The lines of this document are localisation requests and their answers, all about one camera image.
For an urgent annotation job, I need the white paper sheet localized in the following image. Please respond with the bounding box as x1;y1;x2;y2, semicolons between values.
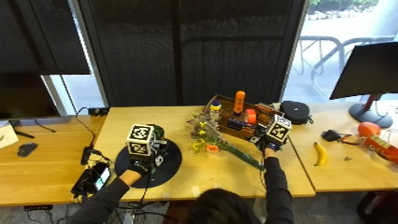
0;120;20;149

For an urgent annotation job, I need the large black monitor on stand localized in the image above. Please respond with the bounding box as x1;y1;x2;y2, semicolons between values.
329;41;398;129

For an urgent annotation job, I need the the person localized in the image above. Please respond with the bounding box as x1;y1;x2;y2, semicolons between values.
66;147;295;224

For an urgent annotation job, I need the black computer mouse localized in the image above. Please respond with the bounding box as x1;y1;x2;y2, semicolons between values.
16;142;38;158

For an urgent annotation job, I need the black computer monitor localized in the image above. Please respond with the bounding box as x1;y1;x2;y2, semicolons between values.
0;72;62;121

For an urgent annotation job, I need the brown wooden box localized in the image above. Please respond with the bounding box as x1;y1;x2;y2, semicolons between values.
202;93;286;142

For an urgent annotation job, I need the white marker cube on glove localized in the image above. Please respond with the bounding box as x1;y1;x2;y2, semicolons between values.
125;123;157;157
265;114;294;144

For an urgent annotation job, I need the white marker cube on right glove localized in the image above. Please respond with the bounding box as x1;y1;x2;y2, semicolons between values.
265;114;294;144

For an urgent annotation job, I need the red cylindrical can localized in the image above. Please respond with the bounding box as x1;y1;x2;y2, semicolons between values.
362;133;398;164

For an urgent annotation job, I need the black power adapter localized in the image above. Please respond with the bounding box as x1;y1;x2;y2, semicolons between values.
86;106;110;118

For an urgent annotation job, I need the orange bottle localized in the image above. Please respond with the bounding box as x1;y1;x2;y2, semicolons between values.
233;90;246;117

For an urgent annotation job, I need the small black gadget with strap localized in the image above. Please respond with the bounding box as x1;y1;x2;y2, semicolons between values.
321;129;361;146

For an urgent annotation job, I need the orange tape roll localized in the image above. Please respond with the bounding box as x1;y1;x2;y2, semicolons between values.
243;108;258;125

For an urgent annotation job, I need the smartphone with lit screen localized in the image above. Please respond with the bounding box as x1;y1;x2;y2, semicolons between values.
70;161;112;197

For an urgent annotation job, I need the bouquet of mixed flowers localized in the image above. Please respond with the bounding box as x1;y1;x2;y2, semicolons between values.
187;111;266;172

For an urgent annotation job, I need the white marker cube on left glove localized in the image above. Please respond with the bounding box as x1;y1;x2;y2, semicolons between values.
125;123;157;157

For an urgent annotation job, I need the person's right hand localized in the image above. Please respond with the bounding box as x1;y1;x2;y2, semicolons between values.
250;123;285;153

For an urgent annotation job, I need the person's left hand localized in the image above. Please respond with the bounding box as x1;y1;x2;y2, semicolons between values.
126;136;169;177

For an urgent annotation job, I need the round black mat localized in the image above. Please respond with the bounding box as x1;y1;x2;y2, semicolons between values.
114;138;183;189

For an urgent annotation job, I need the dark blue box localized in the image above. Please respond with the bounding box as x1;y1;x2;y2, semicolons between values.
226;119;250;133

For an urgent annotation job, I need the brown patterned packet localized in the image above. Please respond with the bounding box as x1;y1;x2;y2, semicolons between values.
255;104;274;127

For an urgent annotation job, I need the round black pouch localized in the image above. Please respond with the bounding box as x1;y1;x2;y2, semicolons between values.
279;100;314;126

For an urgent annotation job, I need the black cable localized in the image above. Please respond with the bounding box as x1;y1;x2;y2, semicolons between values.
73;106;98;150

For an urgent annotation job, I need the yellow and blue spray bottle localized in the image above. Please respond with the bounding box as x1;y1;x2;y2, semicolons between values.
209;99;222;121

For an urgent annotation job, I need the yellow banana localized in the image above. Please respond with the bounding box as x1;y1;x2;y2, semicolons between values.
313;142;330;167

